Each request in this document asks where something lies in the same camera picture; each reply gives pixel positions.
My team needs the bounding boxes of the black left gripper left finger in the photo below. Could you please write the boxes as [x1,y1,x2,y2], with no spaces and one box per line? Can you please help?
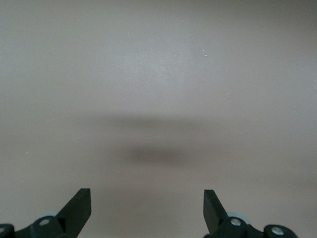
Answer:
[0,188,92,238]

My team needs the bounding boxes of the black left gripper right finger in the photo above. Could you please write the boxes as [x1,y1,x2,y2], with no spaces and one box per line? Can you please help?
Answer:
[203,189,298,238]

